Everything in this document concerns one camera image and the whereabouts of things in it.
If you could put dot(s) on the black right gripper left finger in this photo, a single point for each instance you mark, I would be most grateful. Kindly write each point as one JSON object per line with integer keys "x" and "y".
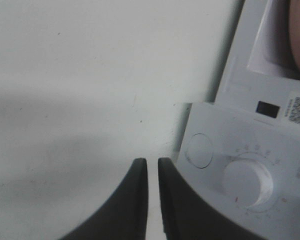
{"x": 124, "y": 215}

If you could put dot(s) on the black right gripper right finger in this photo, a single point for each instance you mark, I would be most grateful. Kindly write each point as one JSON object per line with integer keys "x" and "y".
{"x": 185, "y": 216}

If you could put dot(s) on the round white door button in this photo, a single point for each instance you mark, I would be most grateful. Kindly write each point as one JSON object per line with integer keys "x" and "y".
{"x": 199, "y": 151}

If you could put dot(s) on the white timer knob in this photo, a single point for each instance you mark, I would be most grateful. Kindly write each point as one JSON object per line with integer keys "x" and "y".
{"x": 247, "y": 182}

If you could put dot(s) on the white microwave oven body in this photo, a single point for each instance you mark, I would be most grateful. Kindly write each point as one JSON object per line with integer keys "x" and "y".
{"x": 245, "y": 122}

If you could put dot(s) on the white warning label sticker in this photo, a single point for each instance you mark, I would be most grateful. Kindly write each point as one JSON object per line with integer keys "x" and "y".
{"x": 291, "y": 114}

